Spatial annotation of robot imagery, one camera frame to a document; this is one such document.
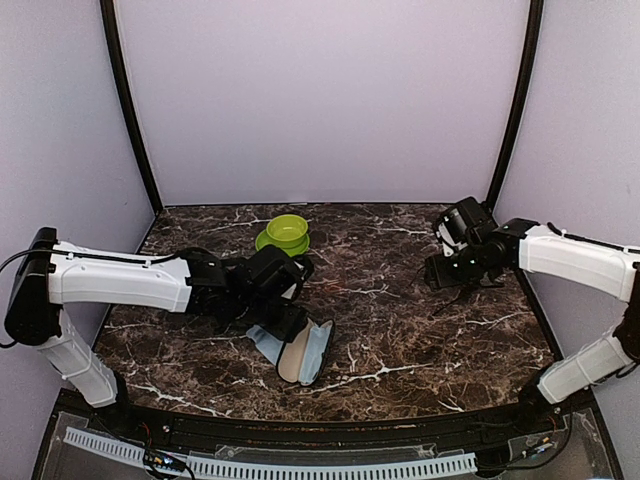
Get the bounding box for light blue cloth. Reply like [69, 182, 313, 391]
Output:
[298, 326, 332, 386]
[246, 325, 285, 365]

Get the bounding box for left black frame post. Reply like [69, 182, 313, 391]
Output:
[99, 0, 164, 216]

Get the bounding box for pink translucent sunglasses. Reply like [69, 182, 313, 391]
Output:
[322, 283, 345, 294]

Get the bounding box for black checkered glasses case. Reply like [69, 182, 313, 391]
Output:
[276, 320, 334, 387]

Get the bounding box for white slotted cable duct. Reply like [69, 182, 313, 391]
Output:
[63, 427, 477, 479]

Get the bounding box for green plastic plate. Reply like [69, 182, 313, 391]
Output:
[255, 230, 310, 257]

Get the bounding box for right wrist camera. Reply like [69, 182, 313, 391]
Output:
[435, 220, 467, 257]

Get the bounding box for black sunglasses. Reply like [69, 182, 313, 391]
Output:
[402, 263, 505, 317]

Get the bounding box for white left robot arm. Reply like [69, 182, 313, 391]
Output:
[4, 227, 314, 436]

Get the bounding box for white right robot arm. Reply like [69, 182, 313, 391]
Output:
[424, 197, 639, 434]

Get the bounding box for black frame post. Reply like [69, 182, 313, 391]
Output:
[99, 0, 164, 216]
[484, 0, 545, 214]

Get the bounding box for green plastic bowl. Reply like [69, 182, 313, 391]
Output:
[266, 214, 308, 247]

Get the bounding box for right black frame post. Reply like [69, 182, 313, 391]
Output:
[484, 0, 545, 214]

